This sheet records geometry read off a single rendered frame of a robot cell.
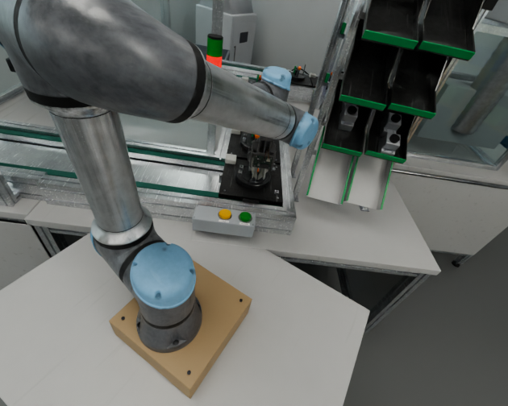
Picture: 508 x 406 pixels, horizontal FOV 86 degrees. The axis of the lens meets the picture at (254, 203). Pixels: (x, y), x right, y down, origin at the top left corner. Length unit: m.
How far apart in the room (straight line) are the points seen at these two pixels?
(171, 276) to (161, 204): 0.50
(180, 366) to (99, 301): 0.32
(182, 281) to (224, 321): 0.24
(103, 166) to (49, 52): 0.20
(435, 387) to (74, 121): 2.07
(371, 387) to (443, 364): 0.52
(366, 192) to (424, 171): 0.82
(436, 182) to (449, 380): 1.16
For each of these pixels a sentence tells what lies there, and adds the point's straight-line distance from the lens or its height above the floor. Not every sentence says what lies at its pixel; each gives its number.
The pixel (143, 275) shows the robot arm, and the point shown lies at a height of 1.17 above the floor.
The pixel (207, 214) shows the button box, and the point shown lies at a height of 0.96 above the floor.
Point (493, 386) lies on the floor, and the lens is 2.36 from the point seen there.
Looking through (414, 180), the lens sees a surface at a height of 0.77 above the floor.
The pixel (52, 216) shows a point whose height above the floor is 0.86.
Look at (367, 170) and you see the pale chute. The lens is 1.12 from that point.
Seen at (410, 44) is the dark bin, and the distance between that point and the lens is 0.86.
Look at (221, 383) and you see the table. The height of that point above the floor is 0.86.
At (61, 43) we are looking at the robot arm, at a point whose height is 1.55.
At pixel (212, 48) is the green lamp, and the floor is 1.38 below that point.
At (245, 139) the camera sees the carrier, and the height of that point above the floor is 1.00.
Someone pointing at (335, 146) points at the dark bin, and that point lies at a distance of 0.93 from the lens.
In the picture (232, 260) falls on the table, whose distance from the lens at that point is 0.94.
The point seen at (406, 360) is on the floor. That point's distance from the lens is 2.07.
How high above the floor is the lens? 1.63
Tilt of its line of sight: 42 degrees down
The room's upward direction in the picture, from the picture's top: 12 degrees clockwise
